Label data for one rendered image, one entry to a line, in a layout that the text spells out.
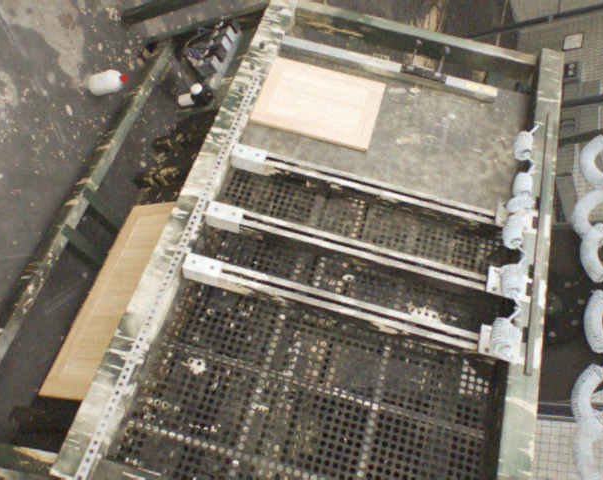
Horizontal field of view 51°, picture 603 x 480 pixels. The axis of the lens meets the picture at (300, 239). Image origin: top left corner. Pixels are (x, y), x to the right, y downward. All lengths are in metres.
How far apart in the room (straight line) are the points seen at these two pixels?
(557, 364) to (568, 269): 0.44
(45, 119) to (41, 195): 0.34
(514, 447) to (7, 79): 2.37
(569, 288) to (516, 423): 0.93
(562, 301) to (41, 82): 2.40
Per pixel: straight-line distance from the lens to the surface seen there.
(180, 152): 3.06
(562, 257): 2.96
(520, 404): 2.10
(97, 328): 2.61
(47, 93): 3.07
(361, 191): 2.36
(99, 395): 2.04
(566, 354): 2.72
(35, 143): 2.98
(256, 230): 2.24
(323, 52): 2.86
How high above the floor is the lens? 2.37
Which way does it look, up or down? 32 degrees down
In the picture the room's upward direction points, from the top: 86 degrees clockwise
